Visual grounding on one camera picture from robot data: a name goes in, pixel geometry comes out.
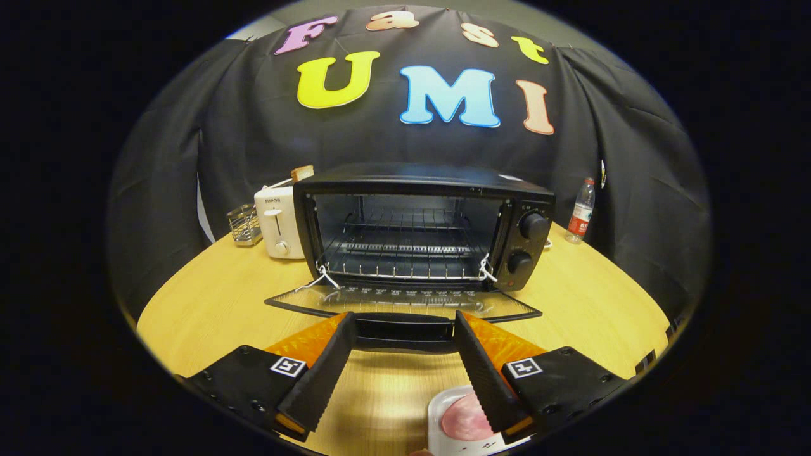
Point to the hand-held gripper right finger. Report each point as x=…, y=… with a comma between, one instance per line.
x=485, y=380

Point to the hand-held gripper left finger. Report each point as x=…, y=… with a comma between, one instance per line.
x=323, y=380

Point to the pink ham slice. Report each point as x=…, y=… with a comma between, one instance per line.
x=462, y=421

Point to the white square plate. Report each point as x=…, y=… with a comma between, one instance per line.
x=436, y=418

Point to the black toaster oven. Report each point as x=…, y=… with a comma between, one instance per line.
x=418, y=177

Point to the white pop-up toaster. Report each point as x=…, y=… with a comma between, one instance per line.
x=279, y=221

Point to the black flat block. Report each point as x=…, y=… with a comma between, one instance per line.
x=645, y=362
x=675, y=328

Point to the clear plastic water bottle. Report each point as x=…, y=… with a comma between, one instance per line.
x=580, y=218

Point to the brown bread slice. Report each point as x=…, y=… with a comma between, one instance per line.
x=303, y=173

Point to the black backdrop cloth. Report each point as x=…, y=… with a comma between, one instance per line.
x=253, y=139

